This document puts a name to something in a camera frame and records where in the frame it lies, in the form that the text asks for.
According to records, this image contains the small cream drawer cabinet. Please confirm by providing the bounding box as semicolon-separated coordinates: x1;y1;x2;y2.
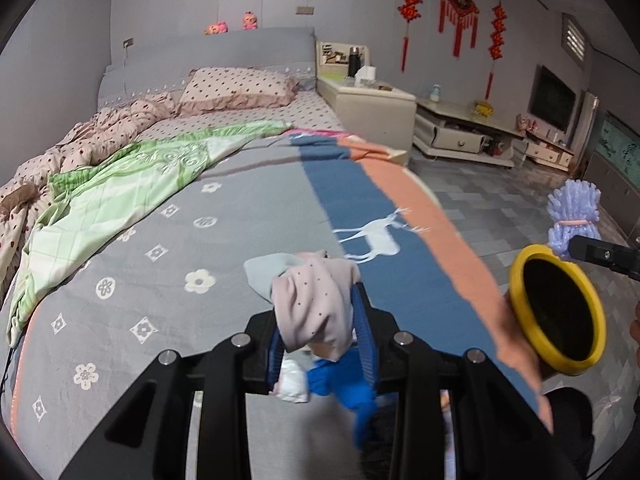
522;132;576;171

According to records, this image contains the white dotted bedsheet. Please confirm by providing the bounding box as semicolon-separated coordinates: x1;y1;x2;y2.
145;91;347;146

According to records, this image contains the pink dotted quilt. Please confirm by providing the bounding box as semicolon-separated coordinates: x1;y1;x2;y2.
0;94;177;306

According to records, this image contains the bright pink cloth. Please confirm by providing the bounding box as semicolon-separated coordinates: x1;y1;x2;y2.
285;127;371;143

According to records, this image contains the louvred wall vent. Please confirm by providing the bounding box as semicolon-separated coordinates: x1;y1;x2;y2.
561;12;588;66

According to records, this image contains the yellow bin with black liner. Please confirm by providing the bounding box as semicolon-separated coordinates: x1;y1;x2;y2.
508;243;607;378

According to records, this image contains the cream low television cabinet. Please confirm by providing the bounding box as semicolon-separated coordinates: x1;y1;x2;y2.
412;97;526;168

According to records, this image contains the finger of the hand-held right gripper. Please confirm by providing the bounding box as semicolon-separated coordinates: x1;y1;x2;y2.
569;235;640;282

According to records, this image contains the person's dark clothing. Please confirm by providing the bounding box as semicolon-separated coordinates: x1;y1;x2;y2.
542;387;596;480

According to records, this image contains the white standing air conditioner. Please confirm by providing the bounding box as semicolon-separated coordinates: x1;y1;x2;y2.
577;90;600;158

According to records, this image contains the grey fish tank cabinet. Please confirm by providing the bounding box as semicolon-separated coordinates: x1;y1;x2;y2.
582;152;640;241

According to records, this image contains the purple fluffy mop head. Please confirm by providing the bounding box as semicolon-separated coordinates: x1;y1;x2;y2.
546;178;602;257

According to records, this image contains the brown cloth lump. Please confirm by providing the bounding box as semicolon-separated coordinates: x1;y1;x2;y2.
0;182;40;218

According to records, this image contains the grey floral deer blanket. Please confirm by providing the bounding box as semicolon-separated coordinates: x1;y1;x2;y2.
0;132;556;480

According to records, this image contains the red diamond tassel decoration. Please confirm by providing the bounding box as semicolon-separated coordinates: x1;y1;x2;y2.
439;0;480;58

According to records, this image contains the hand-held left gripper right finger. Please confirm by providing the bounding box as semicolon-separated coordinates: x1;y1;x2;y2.
351;282;586;480

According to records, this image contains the black wall television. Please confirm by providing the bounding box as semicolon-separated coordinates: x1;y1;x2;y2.
527;65;577;133

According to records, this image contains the glass fish tank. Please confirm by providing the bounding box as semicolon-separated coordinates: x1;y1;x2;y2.
597;110;640;186

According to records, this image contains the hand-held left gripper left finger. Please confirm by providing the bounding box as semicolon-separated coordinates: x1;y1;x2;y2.
60;309;287;480

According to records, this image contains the green patterned blanket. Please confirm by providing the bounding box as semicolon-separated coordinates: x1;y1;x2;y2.
7;121;293;346

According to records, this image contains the dotted pink pillow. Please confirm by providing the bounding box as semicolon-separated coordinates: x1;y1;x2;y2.
179;67;300;113

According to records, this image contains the cream nightstand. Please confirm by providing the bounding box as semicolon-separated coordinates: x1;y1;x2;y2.
317;76;417;168

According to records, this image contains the blue cloth piece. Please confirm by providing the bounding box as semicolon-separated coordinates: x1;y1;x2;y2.
307;355;379;448

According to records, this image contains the dotted pink cloth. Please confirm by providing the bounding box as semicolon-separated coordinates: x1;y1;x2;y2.
244;249;362;361

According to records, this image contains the grey bed headboard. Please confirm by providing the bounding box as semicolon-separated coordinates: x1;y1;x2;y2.
97;27;317;106

